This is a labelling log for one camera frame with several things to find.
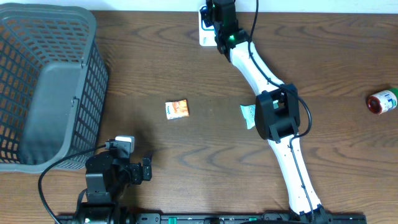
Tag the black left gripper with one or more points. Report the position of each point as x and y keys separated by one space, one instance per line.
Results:
x=137 y=175

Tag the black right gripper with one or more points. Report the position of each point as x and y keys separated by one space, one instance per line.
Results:
x=209 y=10

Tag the orange snack packet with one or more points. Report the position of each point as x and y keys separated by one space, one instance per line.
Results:
x=176 y=109

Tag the pale green wipes packet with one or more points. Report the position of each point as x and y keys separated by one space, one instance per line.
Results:
x=248 y=112

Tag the green lid white jar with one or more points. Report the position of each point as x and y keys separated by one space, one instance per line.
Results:
x=382 y=101

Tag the blue Oreo cookie pack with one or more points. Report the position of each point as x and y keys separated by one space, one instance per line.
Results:
x=206 y=22

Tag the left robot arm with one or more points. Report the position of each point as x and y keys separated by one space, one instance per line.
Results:
x=107 y=176

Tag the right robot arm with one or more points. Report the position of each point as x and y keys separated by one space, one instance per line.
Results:
x=277 y=115

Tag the white barcode scanner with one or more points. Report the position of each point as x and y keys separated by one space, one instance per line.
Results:
x=206 y=34

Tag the grey plastic mesh basket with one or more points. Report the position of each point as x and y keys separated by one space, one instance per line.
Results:
x=53 y=86

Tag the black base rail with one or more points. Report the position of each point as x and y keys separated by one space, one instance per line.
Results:
x=270 y=217

